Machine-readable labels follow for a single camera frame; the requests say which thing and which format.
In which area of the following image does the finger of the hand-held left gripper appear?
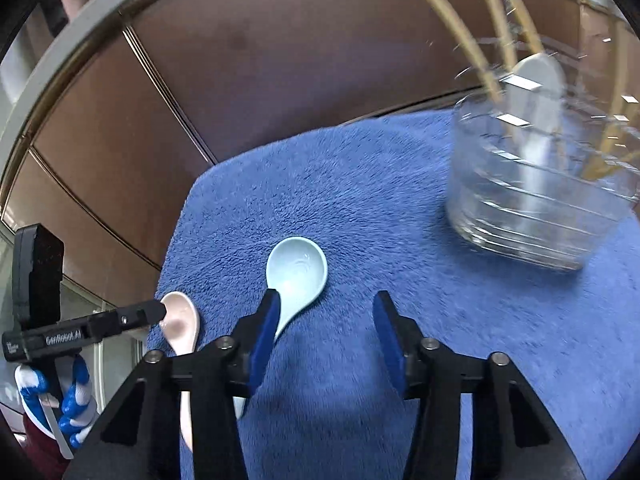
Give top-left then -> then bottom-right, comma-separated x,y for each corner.
90,300 -> 167,343

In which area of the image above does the brown cabinet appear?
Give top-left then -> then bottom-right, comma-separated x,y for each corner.
0,0 -> 640,311

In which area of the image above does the white ceramic spoon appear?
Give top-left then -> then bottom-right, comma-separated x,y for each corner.
505,52 -> 568,211

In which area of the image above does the light blue ceramic spoon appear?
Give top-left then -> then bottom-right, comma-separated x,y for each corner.
232,236 -> 328,420

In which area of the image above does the blue fluffy towel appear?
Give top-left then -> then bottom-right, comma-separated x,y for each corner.
145,110 -> 640,480

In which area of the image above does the wooden chopstick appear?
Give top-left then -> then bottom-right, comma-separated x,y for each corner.
505,0 -> 545,57
582,110 -> 640,178
477,0 -> 521,71
597,20 -> 631,153
417,0 -> 502,103
589,150 -> 640,181

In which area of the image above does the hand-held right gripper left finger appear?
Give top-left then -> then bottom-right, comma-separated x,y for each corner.
65,290 -> 282,480

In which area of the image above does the clear plastic utensil holder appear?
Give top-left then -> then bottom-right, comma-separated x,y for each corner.
445,35 -> 640,273

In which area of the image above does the person's left hand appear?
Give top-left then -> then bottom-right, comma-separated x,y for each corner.
15,354 -> 98,450

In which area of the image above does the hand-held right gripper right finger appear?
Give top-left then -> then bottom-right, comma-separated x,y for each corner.
372,291 -> 588,480

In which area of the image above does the pink ceramic spoon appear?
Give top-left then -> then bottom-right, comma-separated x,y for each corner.
159,291 -> 202,453

